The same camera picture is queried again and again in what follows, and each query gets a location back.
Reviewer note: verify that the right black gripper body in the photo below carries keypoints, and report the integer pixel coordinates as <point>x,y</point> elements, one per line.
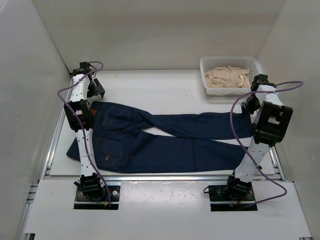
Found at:
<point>251,104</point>

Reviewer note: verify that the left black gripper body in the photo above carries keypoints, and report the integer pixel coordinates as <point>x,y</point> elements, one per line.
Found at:
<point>92,90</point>

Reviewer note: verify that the dark blue denim trousers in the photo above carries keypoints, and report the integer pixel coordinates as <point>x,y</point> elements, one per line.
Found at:
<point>133,141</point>

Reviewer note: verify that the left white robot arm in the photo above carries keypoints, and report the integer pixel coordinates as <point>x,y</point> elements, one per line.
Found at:
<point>81,120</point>

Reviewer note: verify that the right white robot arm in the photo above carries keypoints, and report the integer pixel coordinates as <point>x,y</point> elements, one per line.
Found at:
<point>268,128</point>

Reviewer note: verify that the beige crumpled garment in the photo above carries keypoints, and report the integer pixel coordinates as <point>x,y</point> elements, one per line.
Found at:
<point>227,77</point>

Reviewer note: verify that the white plastic basket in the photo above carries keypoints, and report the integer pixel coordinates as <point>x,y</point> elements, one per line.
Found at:
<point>208,63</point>

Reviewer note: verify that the aluminium rail frame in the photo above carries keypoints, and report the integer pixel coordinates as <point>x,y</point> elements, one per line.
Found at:
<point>159,207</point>

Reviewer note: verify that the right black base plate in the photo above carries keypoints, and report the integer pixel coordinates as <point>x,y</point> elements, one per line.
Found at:
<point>223,201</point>

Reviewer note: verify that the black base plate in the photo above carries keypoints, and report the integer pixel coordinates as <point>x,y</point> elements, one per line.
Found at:
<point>223,201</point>
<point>99,201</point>

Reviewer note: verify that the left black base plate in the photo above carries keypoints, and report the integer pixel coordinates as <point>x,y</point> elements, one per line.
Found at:
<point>99,201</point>

